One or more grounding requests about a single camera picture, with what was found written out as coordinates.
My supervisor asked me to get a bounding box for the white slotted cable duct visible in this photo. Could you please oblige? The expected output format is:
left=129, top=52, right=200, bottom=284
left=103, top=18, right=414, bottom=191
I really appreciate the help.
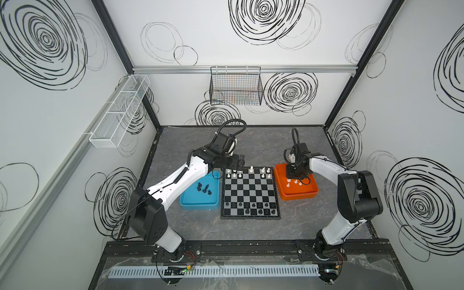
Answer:
left=108, top=264, right=320, bottom=279

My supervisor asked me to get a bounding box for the black mounting rail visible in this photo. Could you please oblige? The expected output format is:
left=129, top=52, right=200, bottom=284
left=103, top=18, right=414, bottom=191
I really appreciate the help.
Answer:
left=100, top=239, right=393, bottom=263

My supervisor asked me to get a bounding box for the black wire basket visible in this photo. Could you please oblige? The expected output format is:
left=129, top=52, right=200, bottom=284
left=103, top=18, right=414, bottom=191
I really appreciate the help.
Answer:
left=209, top=66, right=264, bottom=106

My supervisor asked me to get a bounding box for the orange plastic tray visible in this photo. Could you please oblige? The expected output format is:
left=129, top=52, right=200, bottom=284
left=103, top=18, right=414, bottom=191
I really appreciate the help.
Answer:
left=274, top=164, right=319, bottom=201

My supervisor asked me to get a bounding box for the clear wire wall shelf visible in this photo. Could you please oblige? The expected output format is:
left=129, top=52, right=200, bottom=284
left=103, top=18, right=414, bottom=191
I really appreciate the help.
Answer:
left=89, top=74, right=151, bottom=149

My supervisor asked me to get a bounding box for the black white chess board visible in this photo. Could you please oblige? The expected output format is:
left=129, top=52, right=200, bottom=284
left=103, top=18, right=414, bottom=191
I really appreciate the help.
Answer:
left=221, top=167, right=281, bottom=220

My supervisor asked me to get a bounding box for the teal plastic tray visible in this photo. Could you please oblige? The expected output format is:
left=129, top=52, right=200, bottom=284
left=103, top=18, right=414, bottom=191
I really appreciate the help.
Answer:
left=180, top=171, right=221, bottom=210

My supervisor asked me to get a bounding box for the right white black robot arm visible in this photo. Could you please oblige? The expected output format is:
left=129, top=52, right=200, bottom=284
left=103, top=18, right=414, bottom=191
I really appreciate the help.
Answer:
left=283, top=143, right=383, bottom=261

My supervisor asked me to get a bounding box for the white pawn in orange tray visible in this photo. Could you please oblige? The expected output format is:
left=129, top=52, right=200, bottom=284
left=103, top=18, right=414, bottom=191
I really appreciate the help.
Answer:
left=286, top=178, right=303, bottom=188

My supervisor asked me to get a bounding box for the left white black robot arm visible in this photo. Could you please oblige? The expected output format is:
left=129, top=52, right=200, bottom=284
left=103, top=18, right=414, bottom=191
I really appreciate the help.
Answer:
left=124, top=132, right=245, bottom=261

